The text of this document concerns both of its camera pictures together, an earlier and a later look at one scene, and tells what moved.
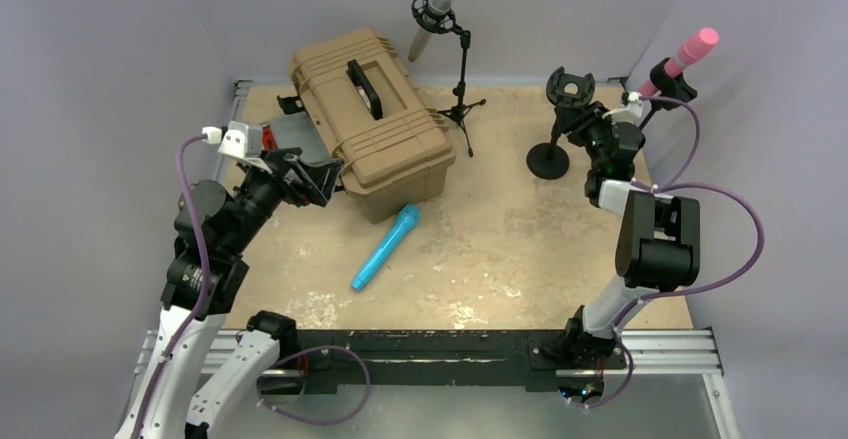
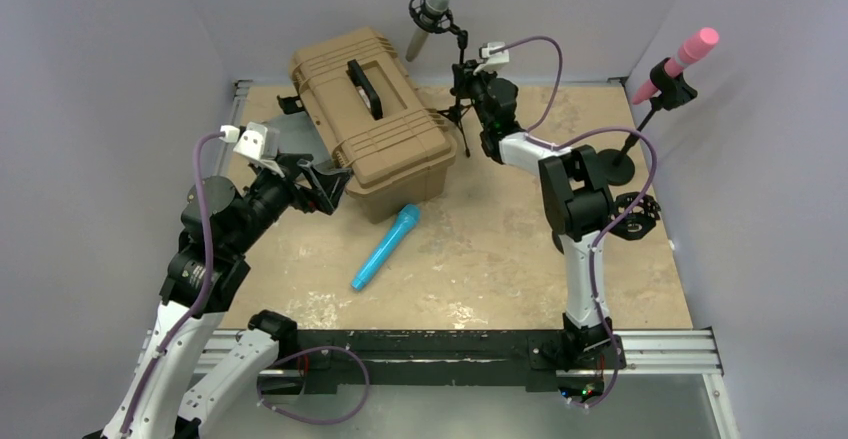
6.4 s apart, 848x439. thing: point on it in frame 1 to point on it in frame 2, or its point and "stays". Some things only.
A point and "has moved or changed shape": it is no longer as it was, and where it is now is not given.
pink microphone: x=690 y=49 stays
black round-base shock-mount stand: x=550 y=160 has moved or changed shape
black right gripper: x=589 y=117 to x=471 y=65
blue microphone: x=392 y=238 stays
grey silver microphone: x=439 y=3 stays
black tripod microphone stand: x=445 y=22 stays
